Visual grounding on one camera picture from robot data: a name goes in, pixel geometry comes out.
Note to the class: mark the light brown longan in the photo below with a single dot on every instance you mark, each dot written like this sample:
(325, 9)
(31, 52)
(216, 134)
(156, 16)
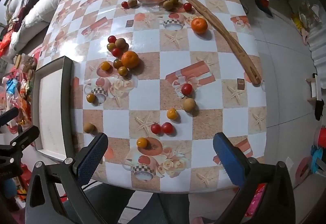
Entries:
(189, 105)
(89, 127)

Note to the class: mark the sofa with white cushions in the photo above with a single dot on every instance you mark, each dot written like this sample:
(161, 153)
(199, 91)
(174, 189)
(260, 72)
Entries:
(38, 7)

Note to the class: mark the pile of snack packets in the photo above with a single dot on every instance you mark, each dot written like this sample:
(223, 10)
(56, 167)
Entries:
(17, 91)

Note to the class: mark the black cloth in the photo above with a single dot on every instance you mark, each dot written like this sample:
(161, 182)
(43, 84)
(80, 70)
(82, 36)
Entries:
(319, 109)

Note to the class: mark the yellow cherry tomato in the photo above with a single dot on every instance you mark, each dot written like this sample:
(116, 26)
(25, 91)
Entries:
(105, 66)
(142, 142)

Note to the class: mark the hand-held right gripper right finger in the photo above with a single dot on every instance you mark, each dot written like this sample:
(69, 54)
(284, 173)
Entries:
(228, 160)

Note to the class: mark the red cherry tomato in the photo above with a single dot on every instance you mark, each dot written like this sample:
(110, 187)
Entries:
(111, 39)
(187, 6)
(124, 4)
(186, 88)
(155, 128)
(167, 127)
(117, 52)

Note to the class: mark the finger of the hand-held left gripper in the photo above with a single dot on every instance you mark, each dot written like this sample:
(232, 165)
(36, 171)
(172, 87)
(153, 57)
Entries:
(9, 117)
(25, 136)

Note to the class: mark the yellow-brown cherry tomato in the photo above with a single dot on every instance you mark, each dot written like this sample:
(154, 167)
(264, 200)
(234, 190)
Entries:
(123, 71)
(91, 98)

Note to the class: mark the red plastic bucket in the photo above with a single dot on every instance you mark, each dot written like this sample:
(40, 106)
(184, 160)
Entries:
(321, 137)

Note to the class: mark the blue plastic stool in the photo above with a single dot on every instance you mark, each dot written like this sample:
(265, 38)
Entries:
(319, 160)

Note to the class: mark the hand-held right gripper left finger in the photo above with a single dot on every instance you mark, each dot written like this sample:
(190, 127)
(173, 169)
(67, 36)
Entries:
(93, 160)

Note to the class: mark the long curved wooden stick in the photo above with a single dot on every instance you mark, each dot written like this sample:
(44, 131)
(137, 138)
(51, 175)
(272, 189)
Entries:
(224, 32)

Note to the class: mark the small wooden stool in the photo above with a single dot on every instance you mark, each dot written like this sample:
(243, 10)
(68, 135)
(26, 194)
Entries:
(314, 88)

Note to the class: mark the checkered printed tablecloth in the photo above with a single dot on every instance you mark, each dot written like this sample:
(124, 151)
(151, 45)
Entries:
(152, 91)

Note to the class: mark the orange cherry tomato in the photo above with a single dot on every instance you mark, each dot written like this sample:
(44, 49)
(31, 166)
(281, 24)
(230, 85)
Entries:
(172, 113)

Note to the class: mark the green cherry tomato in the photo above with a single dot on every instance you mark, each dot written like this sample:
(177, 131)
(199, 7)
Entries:
(110, 46)

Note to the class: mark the person's left hand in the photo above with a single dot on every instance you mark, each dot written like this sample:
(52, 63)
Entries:
(9, 188)

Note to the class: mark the white tray with grey frame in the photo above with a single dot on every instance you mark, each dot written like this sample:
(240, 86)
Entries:
(51, 109)

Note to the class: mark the red dustpan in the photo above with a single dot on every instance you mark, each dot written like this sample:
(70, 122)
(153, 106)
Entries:
(263, 0)

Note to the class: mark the yellow and white clutter pile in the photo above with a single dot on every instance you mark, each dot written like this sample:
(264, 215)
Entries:
(305, 20)

